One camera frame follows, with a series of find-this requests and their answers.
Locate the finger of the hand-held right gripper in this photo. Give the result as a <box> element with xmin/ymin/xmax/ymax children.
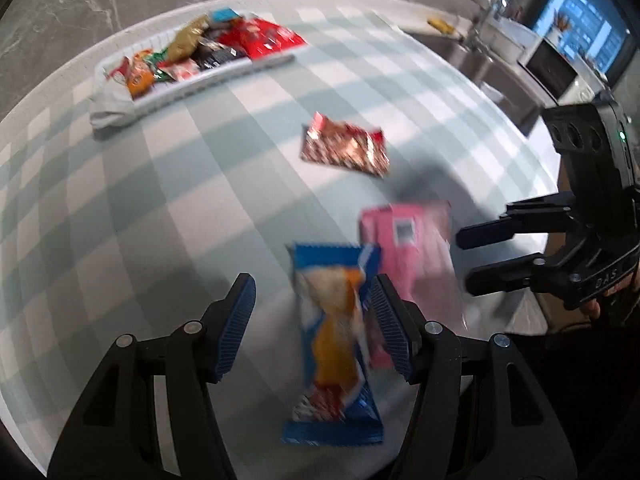
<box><xmin>456</xmin><ymin>192</ymin><xmax>588</xmax><ymax>251</ymax></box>
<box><xmin>464</xmin><ymin>240</ymin><xmax>591</xmax><ymax>306</ymax></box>

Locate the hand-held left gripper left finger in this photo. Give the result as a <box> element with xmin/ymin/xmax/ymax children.
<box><xmin>47</xmin><ymin>272</ymin><xmax>258</xmax><ymax>480</ymax></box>

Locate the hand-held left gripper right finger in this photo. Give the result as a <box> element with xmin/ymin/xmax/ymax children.
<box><xmin>369</xmin><ymin>273</ymin><xmax>581</xmax><ymax>480</ymax></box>

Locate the blue orange snack packet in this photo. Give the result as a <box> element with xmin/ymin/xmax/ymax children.
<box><xmin>282</xmin><ymin>242</ymin><xmax>385</xmax><ymax>448</ymax></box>

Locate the pink snack packet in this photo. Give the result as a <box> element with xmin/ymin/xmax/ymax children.
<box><xmin>357</xmin><ymin>201</ymin><xmax>468</xmax><ymax>371</ymax></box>

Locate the red checkered snack packet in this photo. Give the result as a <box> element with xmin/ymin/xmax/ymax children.
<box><xmin>300</xmin><ymin>111</ymin><xmax>391</xmax><ymax>178</ymax></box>

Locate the white plastic tray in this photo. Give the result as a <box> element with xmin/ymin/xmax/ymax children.
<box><xmin>95</xmin><ymin>12</ymin><xmax>308</xmax><ymax>116</ymax></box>

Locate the red white candy packet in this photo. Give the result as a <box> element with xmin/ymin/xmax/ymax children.
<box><xmin>162</xmin><ymin>58</ymin><xmax>203</xmax><ymax>83</ymax></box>

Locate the green snack packet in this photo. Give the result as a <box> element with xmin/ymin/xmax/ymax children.
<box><xmin>150</xmin><ymin>50</ymin><xmax>176</xmax><ymax>83</ymax></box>

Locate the black snack packet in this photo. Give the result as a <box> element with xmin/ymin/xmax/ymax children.
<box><xmin>197</xmin><ymin>35</ymin><xmax>248</xmax><ymax>71</ymax></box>

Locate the gold snack packet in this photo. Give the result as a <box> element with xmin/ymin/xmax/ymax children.
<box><xmin>166</xmin><ymin>15</ymin><xmax>211</xmax><ymax>63</ymax></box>

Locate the light blue snack packet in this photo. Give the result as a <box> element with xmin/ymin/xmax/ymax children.
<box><xmin>207</xmin><ymin>7</ymin><xmax>241</xmax><ymax>26</ymax></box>

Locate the person's right hand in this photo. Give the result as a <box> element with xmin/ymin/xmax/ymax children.
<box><xmin>580</xmin><ymin>296</ymin><xmax>608</xmax><ymax>321</ymax></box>

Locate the person's dark clothing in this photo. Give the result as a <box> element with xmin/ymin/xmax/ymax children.
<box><xmin>500</xmin><ymin>290</ymin><xmax>640</xmax><ymax>480</ymax></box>

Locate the microwave oven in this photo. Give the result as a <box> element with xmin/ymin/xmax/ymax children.
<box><xmin>517</xmin><ymin>35</ymin><xmax>581</xmax><ymax>101</ymax></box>

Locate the green white checkered tablecloth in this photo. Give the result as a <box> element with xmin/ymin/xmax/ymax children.
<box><xmin>0</xmin><ymin>2</ymin><xmax>561</xmax><ymax>461</ymax></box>

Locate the small potted plant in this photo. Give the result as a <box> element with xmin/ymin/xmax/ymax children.
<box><xmin>547</xmin><ymin>10</ymin><xmax>571</xmax><ymax>48</ymax></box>

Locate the window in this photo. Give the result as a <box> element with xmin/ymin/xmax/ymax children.
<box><xmin>532</xmin><ymin>0</ymin><xmax>631</xmax><ymax>83</ymax></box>

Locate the stainless steel sink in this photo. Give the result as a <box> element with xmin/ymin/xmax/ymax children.
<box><xmin>405</xmin><ymin>30</ymin><xmax>551</xmax><ymax>136</ymax></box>

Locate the chrome faucet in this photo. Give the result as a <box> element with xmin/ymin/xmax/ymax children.
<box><xmin>467</xmin><ymin>0</ymin><xmax>513</xmax><ymax>53</ymax></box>

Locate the white crumpled tissue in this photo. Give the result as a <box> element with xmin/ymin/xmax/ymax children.
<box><xmin>89</xmin><ymin>80</ymin><xmax>138</xmax><ymax>131</ymax></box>

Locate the long red white snack packet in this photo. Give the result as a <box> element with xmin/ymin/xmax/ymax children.
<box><xmin>104</xmin><ymin>57</ymin><xmax>131</xmax><ymax>83</ymax></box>

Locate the large red snack packet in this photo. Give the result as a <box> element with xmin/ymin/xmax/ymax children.
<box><xmin>217</xmin><ymin>17</ymin><xmax>307</xmax><ymax>60</ymax></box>

